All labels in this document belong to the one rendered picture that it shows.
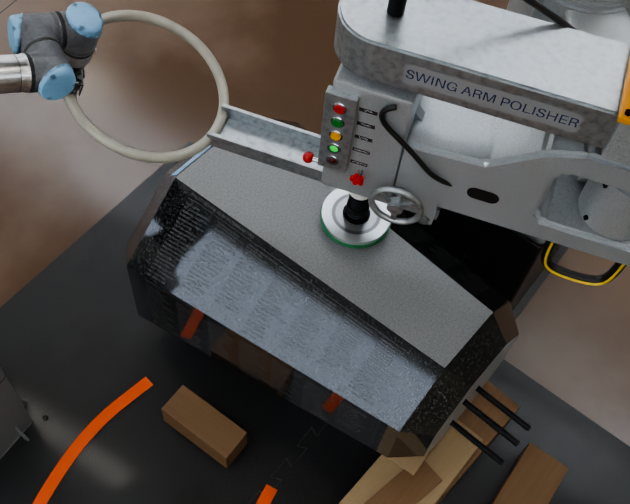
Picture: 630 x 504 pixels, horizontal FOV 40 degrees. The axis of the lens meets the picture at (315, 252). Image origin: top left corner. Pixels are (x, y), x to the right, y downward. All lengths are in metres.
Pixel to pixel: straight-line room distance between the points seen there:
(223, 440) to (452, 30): 1.73
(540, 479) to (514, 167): 1.44
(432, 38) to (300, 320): 1.02
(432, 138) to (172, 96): 2.14
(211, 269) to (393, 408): 0.71
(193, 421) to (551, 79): 1.81
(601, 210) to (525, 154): 0.26
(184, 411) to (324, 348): 0.76
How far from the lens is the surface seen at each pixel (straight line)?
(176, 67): 4.24
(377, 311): 2.53
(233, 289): 2.69
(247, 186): 2.74
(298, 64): 4.26
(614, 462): 3.49
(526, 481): 3.24
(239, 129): 2.54
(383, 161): 2.22
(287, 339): 2.64
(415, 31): 1.98
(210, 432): 3.13
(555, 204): 2.33
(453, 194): 2.27
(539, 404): 3.47
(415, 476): 3.01
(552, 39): 2.05
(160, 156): 2.41
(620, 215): 2.23
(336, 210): 2.63
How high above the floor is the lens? 3.09
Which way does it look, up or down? 59 degrees down
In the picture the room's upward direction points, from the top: 7 degrees clockwise
